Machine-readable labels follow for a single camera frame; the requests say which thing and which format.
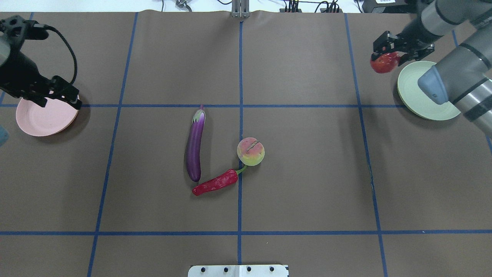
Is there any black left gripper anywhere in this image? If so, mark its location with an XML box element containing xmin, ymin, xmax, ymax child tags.
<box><xmin>23</xmin><ymin>75</ymin><xmax>82</xmax><ymax>110</ymax></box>

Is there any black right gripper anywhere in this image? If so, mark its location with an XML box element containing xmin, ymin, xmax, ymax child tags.
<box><xmin>373</xmin><ymin>30</ymin><xmax>435</xmax><ymax>65</ymax></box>

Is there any red pomegranate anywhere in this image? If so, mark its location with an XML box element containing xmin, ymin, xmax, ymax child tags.
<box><xmin>370</xmin><ymin>52</ymin><xmax>401</xmax><ymax>74</ymax></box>

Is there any purple eggplant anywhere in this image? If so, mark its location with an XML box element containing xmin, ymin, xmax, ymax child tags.
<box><xmin>186</xmin><ymin>105</ymin><xmax>206</xmax><ymax>182</ymax></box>

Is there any peach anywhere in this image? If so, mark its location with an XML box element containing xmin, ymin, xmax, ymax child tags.
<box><xmin>236</xmin><ymin>137</ymin><xmax>265</xmax><ymax>166</ymax></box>

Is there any red chili pepper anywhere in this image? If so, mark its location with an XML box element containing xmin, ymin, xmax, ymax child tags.
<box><xmin>192</xmin><ymin>165</ymin><xmax>248</xmax><ymax>196</ymax></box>

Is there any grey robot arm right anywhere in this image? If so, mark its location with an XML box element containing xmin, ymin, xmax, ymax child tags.
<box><xmin>371</xmin><ymin>0</ymin><xmax>492</xmax><ymax>137</ymax></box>

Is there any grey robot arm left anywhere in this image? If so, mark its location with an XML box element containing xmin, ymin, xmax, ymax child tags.
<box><xmin>0</xmin><ymin>15</ymin><xmax>82</xmax><ymax>110</ymax></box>

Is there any pink plate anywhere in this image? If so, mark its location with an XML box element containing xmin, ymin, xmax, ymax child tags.
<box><xmin>15</xmin><ymin>98</ymin><xmax>79</xmax><ymax>137</ymax></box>

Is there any green plate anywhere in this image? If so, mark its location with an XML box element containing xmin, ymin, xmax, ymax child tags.
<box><xmin>397</xmin><ymin>61</ymin><xmax>460</xmax><ymax>121</ymax></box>

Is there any brown table mat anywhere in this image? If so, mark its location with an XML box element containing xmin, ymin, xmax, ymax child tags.
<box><xmin>1</xmin><ymin>10</ymin><xmax>491</xmax><ymax>277</ymax></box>

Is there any aluminium frame post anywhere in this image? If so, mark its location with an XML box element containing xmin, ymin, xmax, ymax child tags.
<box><xmin>231</xmin><ymin>0</ymin><xmax>251</xmax><ymax>18</ymax></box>

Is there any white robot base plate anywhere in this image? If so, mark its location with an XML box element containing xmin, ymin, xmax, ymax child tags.
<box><xmin>188</xmin><ymin>264</ymin><xmax>289</xmax><ymax>277</ymax></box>

